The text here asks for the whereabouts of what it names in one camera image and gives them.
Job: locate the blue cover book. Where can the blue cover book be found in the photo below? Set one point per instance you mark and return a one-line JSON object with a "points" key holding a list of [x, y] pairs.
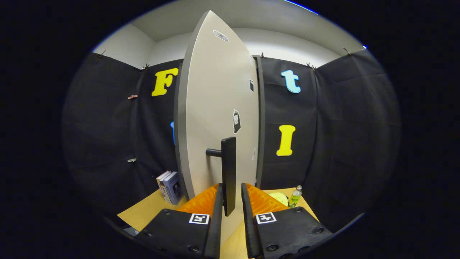
{"points": [[174, 189]]}

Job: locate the grey shoe cabinet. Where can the grey shoe cabinet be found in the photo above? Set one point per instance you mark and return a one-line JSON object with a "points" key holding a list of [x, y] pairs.
{"points": [[260, 126]]}

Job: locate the beige shoe cabinet door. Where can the beige shoe cabinet door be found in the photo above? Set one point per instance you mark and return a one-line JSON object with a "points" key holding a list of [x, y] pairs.
{"points": [[212, 90]]}

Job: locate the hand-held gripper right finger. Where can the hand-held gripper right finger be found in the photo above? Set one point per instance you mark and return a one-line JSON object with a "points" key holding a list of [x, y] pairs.
{"points": [[248, 223]]}

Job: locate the pale yellow round object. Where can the pale yellow round object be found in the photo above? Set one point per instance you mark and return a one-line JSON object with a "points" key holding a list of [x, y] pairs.
{"points": [[278, 199]]}

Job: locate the black backdrop cloth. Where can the black backdrop cloth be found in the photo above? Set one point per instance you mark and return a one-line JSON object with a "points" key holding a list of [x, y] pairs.
{"points": [[341, 136]]}

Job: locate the green drink bottle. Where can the green drink bottle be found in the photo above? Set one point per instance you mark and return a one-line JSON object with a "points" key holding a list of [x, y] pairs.
{"points": [[294, 198]]}

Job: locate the dark spine book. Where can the dark spine book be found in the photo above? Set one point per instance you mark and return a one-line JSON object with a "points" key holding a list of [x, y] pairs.
{"points": [[164, 187]]}

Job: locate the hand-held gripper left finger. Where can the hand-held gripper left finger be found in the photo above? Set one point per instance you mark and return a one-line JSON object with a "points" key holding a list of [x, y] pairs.
{"points": [[215, 223]]}

